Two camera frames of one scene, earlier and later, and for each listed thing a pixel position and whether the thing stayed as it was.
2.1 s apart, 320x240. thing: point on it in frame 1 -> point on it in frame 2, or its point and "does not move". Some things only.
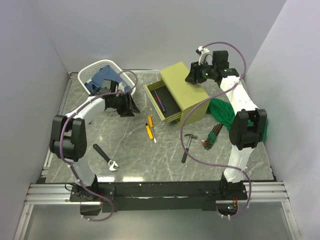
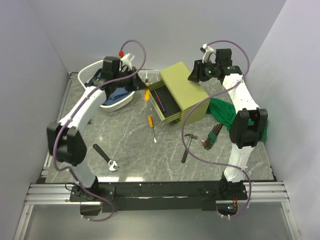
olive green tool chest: x=175 y=98 does not move
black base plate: x=121 y=196 does not move
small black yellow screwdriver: x=149 y=130 -> x=146 y=90
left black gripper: x=130 y=107 -> x=137 y=84
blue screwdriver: x=161 y=105 does not move
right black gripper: x=194 y=73 does not move
